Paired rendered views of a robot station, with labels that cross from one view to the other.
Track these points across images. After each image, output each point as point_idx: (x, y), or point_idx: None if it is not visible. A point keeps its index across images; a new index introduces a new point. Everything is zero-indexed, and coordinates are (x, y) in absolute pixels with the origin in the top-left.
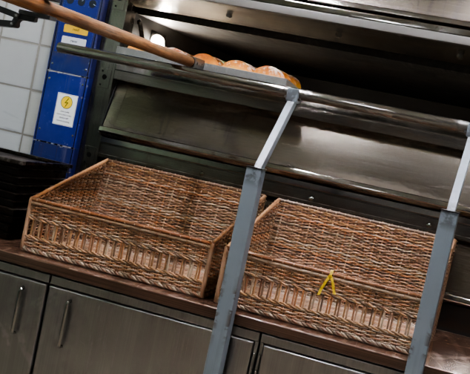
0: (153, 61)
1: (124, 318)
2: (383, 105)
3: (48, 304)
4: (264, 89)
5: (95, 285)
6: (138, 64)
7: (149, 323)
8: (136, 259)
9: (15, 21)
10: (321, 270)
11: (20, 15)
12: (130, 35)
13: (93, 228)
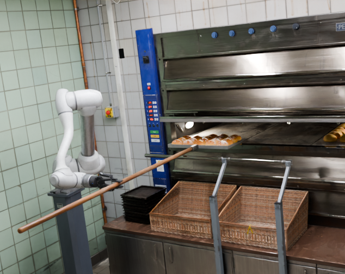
0: None
1: (188, 250)
2: (255, 159)
3: (164, 249)
4: (214, 160)
5: (176, 241)
6: None
7: (196, 251)
8: (188, 229)
9: (112, 189)
10: (246, 225)
11: None
12: (156, 164)
13: (171, 220)
